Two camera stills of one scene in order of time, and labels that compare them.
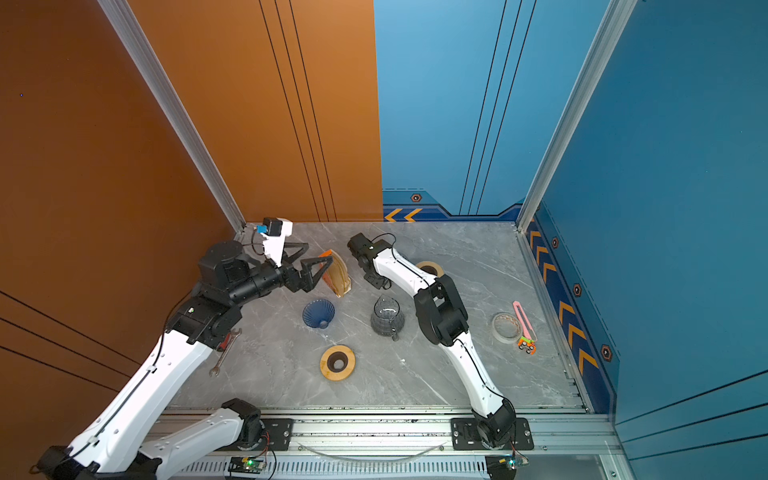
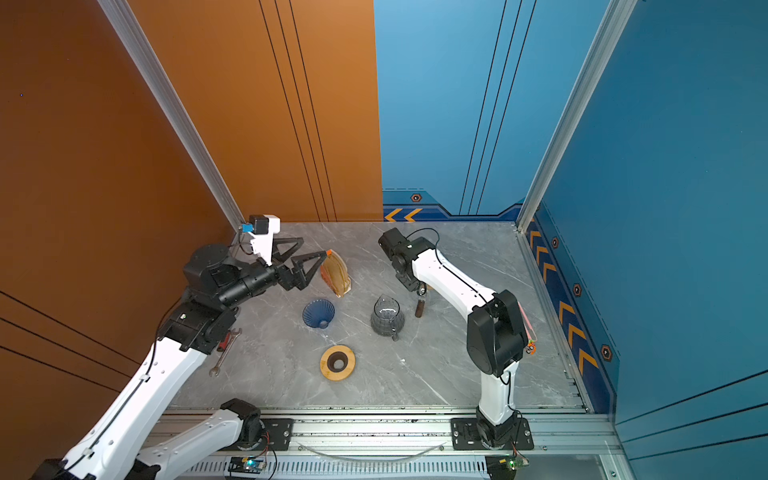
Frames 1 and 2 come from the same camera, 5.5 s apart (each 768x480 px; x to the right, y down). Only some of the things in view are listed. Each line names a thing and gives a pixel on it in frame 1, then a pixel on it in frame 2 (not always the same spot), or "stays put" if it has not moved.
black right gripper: [373, 282] -> [410, 285]
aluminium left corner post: [172, 105] stays put
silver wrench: [234, 335] stays put
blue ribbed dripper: [318, 313] stays put
